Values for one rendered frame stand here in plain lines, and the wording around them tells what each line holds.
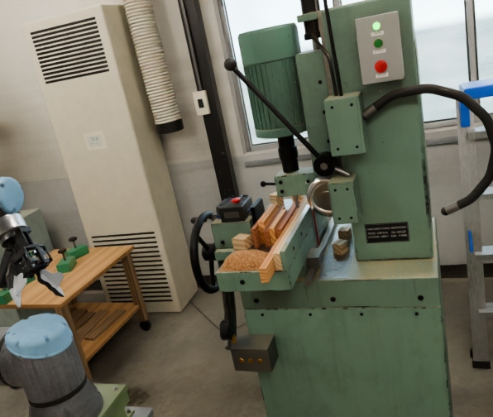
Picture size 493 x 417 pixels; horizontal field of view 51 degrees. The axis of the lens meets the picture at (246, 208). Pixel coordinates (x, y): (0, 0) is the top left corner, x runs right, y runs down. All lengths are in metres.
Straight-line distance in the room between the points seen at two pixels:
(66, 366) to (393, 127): 1.04
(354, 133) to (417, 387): 0.77
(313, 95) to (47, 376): 1.01
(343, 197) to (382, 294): 0.30
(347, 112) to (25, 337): 0.97
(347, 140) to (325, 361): 0.68
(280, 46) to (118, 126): 1.63
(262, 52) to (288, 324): 0.80
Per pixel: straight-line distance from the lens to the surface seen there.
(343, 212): 1.44
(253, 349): 1.60
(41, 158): 3.73
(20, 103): 3.72
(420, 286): 1.49
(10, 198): 1.36
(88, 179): 3.19
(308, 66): 1.50
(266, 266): 1.32
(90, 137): 3.09
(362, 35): 1.37
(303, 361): 1.68
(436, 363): 1.62
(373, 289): 1.51
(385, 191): 1.50
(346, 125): 1.38
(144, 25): 2.97
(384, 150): 1.47
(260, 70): 1.52
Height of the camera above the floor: 1.48
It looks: 18 degrees down
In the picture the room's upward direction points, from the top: 12 degrees counter-clockwise
